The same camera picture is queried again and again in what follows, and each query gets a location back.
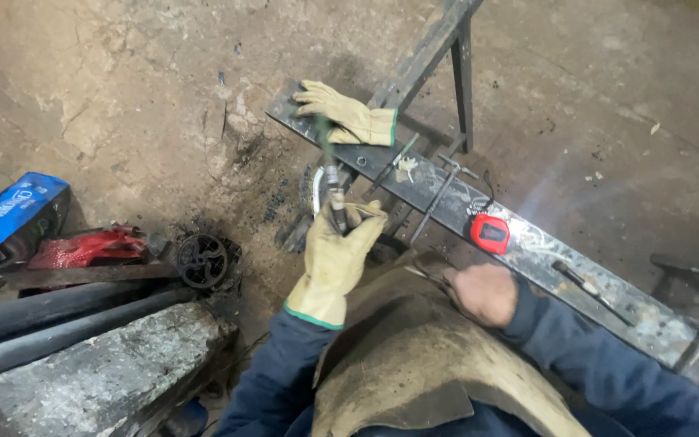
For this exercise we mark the person's left hand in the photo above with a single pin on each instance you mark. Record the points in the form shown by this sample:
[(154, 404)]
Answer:
[(331, 267)]

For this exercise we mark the person's right hand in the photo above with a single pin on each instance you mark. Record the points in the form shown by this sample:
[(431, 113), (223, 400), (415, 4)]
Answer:
[(486, 294)]

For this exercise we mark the person's right fingers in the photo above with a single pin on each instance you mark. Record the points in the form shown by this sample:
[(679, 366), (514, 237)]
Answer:
[(452, 288)]

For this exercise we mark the dark metal pliers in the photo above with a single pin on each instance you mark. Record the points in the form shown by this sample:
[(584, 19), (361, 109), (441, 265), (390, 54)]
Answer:
[(428, 276)]

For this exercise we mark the welding electrode holder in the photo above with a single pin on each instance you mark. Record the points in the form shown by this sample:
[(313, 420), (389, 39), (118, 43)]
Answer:
[(337, 203)]

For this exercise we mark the red tape measure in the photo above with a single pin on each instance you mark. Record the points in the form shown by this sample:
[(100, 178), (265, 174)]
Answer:
[(490, 233)]

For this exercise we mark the brown leather apron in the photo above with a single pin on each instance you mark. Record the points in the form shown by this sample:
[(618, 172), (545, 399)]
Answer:
[(422, 358)]

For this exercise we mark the long flat steel bar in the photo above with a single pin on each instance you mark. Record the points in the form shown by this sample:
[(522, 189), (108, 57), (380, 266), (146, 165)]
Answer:
[(543, 255)]

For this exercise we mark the white crumpled scrap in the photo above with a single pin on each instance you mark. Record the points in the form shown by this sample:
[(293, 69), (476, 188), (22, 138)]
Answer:
[(407, 167)]

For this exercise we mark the black chipping hammer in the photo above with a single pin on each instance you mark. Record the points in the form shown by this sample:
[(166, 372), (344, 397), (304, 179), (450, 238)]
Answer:
[(592, 291)]

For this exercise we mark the thin dark metal rod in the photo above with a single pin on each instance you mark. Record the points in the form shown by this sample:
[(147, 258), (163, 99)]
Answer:
[(395, 161)]

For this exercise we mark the green welding rod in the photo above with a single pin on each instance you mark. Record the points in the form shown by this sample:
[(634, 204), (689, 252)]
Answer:
[(325, 139)]

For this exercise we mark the tan leather work glove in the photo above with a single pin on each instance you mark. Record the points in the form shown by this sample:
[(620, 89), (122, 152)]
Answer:
[(349, 115)]

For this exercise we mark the dark metal trestle stand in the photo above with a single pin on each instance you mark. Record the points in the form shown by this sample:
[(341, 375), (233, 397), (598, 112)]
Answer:
[(440, 42)]

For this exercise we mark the black cast iron wheel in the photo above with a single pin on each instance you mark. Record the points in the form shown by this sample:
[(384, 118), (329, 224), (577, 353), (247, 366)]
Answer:
[(202, 261)]

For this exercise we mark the rusty flat metal strip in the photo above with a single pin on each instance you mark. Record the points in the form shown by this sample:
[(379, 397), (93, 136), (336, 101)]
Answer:
[(88, 276)]

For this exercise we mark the red mesh bag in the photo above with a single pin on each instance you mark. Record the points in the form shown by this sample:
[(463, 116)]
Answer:
[(82, 249)]

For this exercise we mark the grey concrete block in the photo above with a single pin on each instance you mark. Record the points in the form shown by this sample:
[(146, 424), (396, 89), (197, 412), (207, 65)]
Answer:
[(88, 376)]

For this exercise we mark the thick black pipe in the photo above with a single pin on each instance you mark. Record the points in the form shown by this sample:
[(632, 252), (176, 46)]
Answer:
[(52, 306), (64, 337)]

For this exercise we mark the blue cardboard box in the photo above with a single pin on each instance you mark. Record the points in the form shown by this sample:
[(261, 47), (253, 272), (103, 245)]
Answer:
[(9, 212)]

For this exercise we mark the dark metal frame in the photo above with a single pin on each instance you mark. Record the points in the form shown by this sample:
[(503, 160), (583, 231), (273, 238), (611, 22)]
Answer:
[(695, 279)]

